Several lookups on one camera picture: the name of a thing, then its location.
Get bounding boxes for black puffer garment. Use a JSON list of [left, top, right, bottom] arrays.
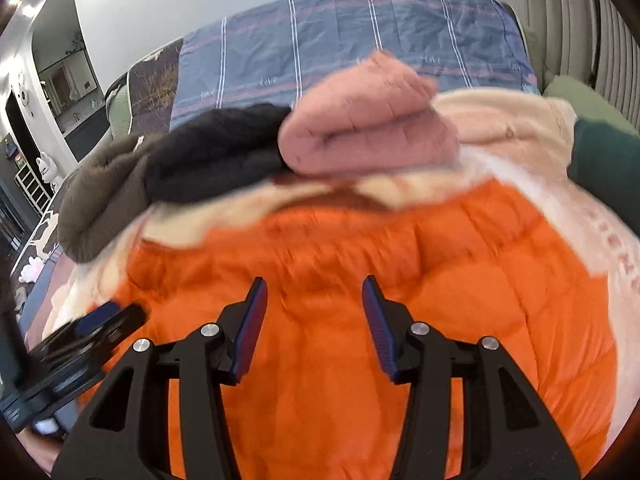
[[145, 104, 296, 205]]

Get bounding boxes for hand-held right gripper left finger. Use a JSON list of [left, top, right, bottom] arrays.
[[51, 276, 269, 480]]

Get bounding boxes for dark green garment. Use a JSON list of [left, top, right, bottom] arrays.
[[567, 119, 640, 196]]

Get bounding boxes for cream fleece blanket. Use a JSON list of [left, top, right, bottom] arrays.
[[42, 87, 640, 461]]

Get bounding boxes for blue plaid pillow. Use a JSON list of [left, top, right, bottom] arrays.
[[170, 0, 543, 133]]

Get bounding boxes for white pleated curtain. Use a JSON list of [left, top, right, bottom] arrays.
[[520, 0, 640, 128]]

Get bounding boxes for green pillow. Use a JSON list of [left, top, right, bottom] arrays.
[[107, 72, 132, 138], [542, 75, 640, 133]]

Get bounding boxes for white shelf rack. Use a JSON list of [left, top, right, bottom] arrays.
[[15, 162, 53, 216]]

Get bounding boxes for orange hooded puffer jacket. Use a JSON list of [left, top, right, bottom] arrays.
[[75, 180, 618, 480]]

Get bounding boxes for wall mirror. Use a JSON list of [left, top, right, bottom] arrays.
[[39, 62, 98, 107]]

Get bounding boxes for pink puffer garment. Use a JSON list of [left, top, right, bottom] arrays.
[[277, 50, 461, 177]]

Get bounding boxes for white cat figurine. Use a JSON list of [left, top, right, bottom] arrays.
[[35, 152, 64, 191]]

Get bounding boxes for brown fleece garment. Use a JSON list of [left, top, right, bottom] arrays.
[[57, 135, 166, 264]]

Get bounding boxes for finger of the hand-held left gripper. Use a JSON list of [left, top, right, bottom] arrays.
[[27, 301, 148, 376]]

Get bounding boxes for dark cabinet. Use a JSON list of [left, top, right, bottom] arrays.
[[62, 104, 114, 162]]

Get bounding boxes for white and pink socks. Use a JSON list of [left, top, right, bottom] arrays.
[[19, 255, 44, 283]]

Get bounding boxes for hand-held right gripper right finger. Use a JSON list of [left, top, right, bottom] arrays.
[[361, 275, 583, 480]]

